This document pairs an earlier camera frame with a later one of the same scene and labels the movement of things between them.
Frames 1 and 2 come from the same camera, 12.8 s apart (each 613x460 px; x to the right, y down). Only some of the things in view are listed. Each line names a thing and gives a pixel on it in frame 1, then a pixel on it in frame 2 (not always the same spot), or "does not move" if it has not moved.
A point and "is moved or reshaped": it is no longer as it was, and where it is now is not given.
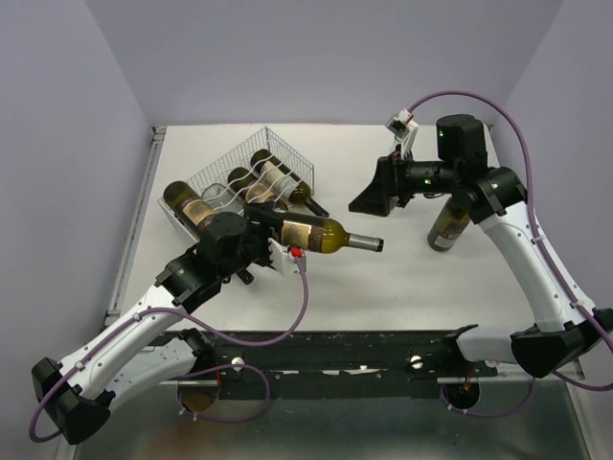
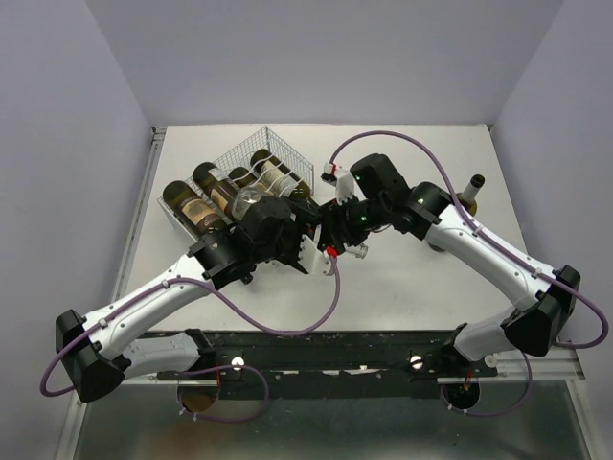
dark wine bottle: [283, 183] does not move
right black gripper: [389, 180] to [332, 216]
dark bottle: [187, 203] does not move
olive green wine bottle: [324, 237] is moved or reshaped
